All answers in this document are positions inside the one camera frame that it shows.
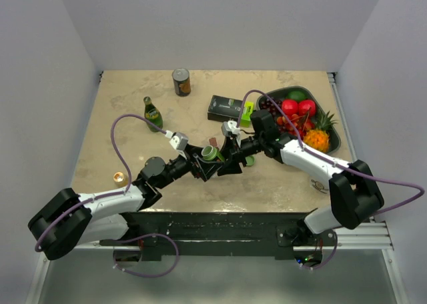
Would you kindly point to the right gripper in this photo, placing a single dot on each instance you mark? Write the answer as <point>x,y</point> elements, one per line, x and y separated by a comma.
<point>233,146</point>

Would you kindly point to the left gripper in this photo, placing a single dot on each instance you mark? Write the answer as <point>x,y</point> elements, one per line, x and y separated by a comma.
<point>205,168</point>

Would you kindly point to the green pill bottle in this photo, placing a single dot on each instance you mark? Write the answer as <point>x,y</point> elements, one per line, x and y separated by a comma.
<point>211,153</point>

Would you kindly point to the green bottle cap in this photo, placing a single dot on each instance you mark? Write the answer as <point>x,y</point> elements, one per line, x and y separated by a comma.
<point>250,161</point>

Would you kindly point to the red weekly pill organizer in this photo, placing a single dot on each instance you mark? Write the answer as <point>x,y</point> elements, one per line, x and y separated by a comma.
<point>213,142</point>

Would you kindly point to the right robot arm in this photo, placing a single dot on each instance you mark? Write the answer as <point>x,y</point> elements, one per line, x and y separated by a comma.
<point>354,197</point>

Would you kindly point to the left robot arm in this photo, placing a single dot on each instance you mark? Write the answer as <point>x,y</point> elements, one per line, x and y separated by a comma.
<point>64,221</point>

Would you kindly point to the black green carton box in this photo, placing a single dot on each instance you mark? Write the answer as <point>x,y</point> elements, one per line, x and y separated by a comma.
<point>224,109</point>

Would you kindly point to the dark red grapes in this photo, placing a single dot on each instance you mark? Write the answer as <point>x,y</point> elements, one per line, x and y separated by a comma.
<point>271,106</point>

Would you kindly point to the green glass bottle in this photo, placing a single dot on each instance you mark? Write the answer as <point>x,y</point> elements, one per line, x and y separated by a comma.
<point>153,115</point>

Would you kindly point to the left red apple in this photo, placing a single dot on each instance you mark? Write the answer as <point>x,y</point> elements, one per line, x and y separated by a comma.
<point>290,107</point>

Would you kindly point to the red apple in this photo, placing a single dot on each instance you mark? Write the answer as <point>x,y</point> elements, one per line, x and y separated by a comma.
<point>290,107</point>
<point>307,106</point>

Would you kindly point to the peach red fruit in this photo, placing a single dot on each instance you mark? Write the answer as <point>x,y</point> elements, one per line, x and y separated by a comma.
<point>298,124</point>

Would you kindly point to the small orange cap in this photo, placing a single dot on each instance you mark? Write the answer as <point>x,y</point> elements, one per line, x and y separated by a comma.
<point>120,179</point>

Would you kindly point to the orange black tin can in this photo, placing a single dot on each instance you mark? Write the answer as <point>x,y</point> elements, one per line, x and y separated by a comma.
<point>181,82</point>

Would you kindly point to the right red apple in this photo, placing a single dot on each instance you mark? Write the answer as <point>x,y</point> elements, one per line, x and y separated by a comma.
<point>307,106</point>

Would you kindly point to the small pineapple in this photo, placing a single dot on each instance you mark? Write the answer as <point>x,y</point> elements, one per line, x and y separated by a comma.
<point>318,138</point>

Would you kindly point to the green lime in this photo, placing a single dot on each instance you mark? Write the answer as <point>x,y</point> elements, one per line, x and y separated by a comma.
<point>296,95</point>

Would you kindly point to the white paper cup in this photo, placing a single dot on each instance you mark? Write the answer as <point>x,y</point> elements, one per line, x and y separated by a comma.
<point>318,186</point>

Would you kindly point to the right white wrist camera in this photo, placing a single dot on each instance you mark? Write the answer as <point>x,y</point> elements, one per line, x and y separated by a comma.
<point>230,129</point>

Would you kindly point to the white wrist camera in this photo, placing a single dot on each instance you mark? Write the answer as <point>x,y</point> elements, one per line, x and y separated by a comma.
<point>177,140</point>
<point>230,129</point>

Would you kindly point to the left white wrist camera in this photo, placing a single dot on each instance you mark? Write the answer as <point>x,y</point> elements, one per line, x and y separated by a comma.
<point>177,140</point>

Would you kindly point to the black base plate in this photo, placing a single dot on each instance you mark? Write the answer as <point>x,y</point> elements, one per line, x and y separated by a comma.
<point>277,235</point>

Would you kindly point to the aluminium frame rail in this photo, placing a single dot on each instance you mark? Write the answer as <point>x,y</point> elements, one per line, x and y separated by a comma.
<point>373,235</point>

